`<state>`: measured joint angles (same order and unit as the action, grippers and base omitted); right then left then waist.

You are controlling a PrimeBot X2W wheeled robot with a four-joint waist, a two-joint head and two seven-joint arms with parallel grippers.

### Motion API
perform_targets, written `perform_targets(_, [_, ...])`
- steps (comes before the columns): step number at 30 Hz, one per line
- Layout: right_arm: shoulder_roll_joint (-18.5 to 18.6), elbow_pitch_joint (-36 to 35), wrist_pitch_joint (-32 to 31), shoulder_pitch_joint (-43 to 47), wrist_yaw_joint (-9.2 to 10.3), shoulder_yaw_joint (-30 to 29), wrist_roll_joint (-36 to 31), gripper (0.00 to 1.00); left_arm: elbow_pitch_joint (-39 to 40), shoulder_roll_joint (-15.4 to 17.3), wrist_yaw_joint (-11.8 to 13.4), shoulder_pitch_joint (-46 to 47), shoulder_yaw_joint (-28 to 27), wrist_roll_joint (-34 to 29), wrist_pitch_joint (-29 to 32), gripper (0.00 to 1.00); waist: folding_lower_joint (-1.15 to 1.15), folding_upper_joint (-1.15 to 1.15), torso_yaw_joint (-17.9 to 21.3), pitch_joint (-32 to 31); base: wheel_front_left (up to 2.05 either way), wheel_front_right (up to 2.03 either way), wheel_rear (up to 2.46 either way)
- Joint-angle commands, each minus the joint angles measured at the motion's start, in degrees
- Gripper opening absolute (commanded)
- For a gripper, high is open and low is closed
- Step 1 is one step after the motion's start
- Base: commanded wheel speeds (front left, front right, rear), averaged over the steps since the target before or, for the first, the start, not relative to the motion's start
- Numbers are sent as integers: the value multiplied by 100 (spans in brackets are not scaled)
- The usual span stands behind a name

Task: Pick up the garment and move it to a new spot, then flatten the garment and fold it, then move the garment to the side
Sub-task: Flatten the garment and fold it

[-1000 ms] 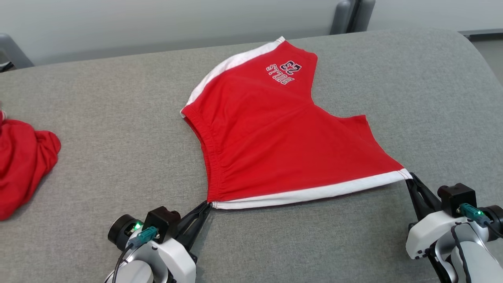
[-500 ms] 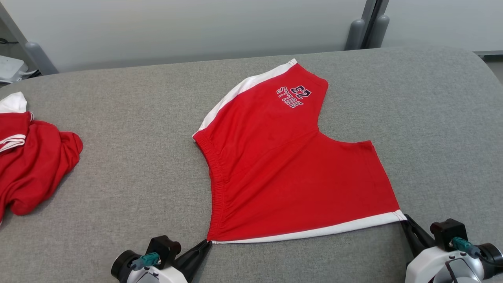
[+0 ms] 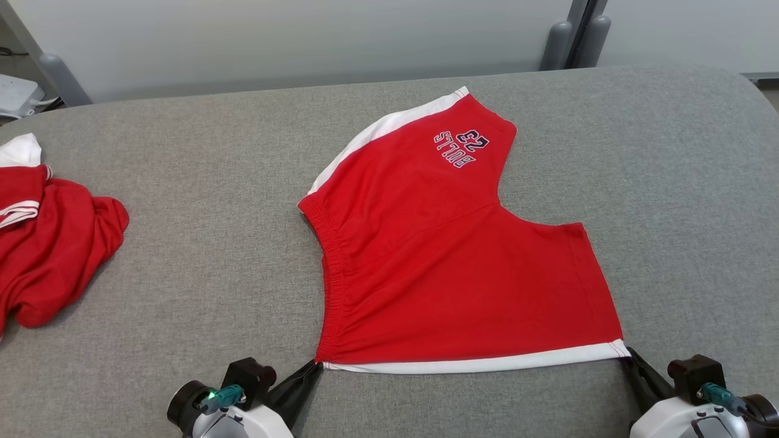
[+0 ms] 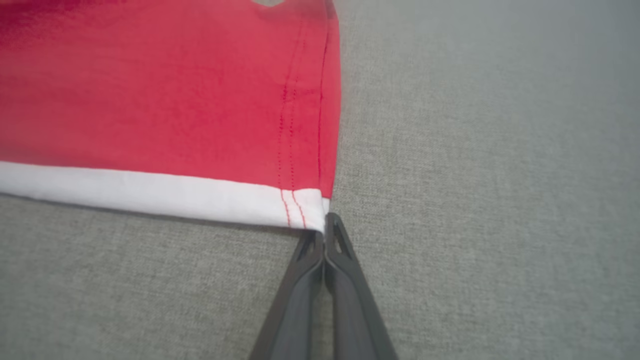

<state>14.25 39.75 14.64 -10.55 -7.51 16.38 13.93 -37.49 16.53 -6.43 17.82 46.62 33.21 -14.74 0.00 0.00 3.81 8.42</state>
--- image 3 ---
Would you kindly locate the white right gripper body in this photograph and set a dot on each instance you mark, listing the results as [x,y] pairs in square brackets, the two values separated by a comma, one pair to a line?
[675,423]

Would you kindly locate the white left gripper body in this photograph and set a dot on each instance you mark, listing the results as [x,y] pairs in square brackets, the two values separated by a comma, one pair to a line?
[249,426]

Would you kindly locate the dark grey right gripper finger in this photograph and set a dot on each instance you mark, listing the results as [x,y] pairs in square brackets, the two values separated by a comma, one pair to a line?
[640,386]
[656,383]

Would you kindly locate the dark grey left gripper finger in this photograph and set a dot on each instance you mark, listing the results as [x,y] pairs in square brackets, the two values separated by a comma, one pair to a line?
[301,401]
[291,389]

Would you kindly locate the red shorts with white stripe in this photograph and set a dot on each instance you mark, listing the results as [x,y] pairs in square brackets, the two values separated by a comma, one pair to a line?
[438,255]

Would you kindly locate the red jersey with white sleeves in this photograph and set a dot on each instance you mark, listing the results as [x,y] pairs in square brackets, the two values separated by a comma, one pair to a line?
[55,261]

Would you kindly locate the white power strip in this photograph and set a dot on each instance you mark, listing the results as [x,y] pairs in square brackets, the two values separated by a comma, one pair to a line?
[18,97]

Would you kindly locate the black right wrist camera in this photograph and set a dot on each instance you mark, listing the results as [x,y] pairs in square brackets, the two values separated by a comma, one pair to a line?
[694,371]

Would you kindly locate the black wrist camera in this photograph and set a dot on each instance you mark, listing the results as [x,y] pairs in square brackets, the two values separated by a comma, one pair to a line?
[249,377]
[694,371]

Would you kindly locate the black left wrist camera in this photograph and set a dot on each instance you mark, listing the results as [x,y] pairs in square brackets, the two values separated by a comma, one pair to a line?
[249,377]

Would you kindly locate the grey partition frame post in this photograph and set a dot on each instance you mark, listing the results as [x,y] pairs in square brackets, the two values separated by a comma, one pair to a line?
[593,42]
[64,82]
[557,48]

